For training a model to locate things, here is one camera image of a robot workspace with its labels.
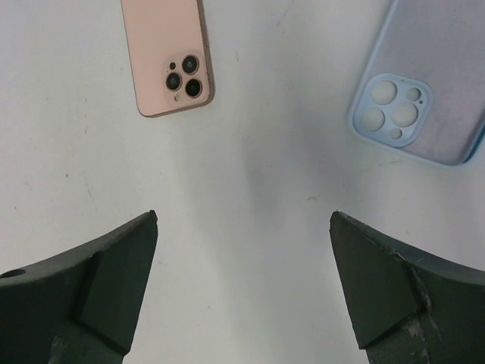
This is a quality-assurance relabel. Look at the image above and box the phone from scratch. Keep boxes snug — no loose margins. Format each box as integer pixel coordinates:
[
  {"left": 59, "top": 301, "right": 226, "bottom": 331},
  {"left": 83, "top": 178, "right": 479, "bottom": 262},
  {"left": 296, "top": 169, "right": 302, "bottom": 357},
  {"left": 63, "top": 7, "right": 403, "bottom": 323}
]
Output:
[{"left": 348, "top": 1, "right": 484, "bottom": 167}]

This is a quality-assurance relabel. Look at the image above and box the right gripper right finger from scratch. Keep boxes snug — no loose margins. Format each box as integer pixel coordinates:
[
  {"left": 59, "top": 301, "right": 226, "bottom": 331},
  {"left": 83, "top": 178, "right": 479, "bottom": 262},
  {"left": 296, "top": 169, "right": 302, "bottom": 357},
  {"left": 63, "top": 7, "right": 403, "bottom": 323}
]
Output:
[{"left": 330, "top": 211, "right": 484, "bottom": 363}]

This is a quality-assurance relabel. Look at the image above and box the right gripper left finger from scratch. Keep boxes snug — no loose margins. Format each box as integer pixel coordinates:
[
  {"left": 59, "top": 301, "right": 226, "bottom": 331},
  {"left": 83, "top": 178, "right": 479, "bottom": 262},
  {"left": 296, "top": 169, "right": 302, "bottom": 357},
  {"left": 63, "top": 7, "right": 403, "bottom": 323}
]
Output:
[{"left": 1, "top": 211, "right": 158, "bottom": 363}]

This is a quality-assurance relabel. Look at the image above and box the gold pink smartphone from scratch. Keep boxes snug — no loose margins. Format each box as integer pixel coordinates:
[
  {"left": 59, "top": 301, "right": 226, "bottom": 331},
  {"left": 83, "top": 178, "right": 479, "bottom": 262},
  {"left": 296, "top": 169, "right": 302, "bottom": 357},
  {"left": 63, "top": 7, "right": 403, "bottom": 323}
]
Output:
[{"left": 120, "top": 0, "right": 215, "bottom": 118}]

